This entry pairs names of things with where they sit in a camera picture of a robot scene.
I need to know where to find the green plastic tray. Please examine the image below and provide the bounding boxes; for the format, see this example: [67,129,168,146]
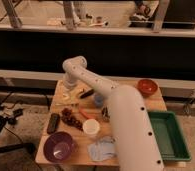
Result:
[148,111,191,162]

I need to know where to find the black white striped ball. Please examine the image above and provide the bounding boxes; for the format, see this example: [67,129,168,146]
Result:
[101,107,110,122]

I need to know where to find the red bowl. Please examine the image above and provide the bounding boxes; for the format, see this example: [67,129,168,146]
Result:
[137,79,158,97]

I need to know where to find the orange handled tool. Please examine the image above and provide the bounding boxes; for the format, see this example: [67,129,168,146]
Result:
[79,107,96,119]

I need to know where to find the purple bowl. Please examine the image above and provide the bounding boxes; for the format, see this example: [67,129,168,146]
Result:
[43,131,75,163]

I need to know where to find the blue grey cup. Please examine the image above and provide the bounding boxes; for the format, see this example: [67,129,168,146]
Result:
[94,93,104,108]

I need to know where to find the yellow banana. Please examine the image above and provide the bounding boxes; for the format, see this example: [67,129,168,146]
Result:
[62,88,85,101]

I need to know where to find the black remote control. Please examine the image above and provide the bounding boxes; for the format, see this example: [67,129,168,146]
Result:
[47,113,60,134]

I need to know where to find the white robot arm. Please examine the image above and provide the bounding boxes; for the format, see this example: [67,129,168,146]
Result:
[62,56,165,171]

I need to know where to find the light blue cloth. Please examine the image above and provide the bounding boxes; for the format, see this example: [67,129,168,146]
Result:
[87,136,116,162]

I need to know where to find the dark red grape bunch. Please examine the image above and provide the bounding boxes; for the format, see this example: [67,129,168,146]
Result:
[61,108,83,130]

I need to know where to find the white paper cup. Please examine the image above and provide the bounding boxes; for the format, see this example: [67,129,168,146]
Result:
[83,119,100,138]

